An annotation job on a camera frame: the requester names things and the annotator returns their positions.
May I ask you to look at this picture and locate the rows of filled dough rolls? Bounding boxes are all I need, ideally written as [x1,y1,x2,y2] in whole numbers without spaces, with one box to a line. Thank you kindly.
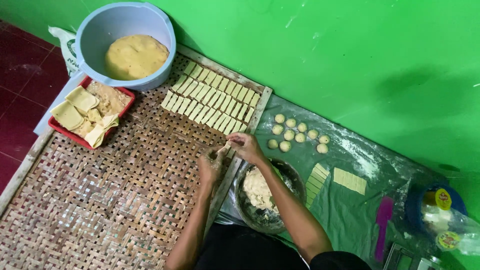
[160,61,261,136]

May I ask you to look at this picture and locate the round metal bowl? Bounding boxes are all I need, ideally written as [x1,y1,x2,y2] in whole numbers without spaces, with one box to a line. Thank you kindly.
[234,158,308,235]

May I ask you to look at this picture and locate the group of small dough balls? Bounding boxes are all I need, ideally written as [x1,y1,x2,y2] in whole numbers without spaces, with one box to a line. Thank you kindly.
[267,113,331,155]

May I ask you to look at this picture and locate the pale crumbly filling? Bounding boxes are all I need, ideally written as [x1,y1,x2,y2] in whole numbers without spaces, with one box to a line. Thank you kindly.
[242,167,281,215]

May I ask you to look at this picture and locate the light blue plastic basin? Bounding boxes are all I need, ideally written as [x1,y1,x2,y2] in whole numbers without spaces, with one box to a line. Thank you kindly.
[75,2,177,92]

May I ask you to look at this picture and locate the white flat board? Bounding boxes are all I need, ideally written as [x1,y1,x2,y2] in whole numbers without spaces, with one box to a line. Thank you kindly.
[33,70,88,136]

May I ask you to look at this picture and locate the purple plastic scraper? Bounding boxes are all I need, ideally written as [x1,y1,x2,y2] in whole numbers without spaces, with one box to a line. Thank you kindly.
[374,196,394,263]

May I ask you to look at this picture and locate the woven bamboo tray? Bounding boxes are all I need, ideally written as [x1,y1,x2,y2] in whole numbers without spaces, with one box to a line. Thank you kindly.
[0,44,273,270]

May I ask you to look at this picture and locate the green plastic sheet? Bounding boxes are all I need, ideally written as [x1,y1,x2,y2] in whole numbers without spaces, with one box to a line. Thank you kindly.
[217,94,480,270]

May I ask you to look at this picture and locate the pile of folded dough sheets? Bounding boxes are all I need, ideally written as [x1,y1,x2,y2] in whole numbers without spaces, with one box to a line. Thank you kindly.
[50,81,133,149]

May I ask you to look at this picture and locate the dark blue round container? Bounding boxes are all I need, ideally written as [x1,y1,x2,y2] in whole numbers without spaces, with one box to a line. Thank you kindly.
[404,182,469,234]

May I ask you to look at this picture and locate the clear bag with yellow labels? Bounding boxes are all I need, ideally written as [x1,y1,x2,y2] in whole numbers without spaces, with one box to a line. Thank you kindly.
[420,187,480,256]

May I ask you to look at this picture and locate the row of cut dough strips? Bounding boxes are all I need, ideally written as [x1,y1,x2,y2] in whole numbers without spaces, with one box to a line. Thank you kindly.
[332,167,368,196]
[305,163,331,209]

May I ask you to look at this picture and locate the large yellow dough lump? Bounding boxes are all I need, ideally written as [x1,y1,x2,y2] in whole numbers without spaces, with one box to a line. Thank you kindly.
[104,34,170,81]

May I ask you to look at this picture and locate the person's black clothing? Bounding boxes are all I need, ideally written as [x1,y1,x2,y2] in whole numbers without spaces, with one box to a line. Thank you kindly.
[194,223,373,270]

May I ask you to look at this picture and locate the person's right hand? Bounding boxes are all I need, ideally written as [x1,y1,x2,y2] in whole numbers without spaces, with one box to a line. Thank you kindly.
[226,132,266,165]

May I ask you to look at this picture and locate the red plastic tray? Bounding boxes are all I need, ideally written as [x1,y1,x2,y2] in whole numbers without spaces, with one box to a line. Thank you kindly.
[48,76,136,150]

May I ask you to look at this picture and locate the person's left hand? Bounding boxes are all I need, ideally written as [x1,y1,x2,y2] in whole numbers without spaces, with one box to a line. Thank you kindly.
[197,145,228,185]

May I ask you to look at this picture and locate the white printed plastic bag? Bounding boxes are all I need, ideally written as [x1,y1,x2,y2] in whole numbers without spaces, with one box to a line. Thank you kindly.
[48,26,80,78]

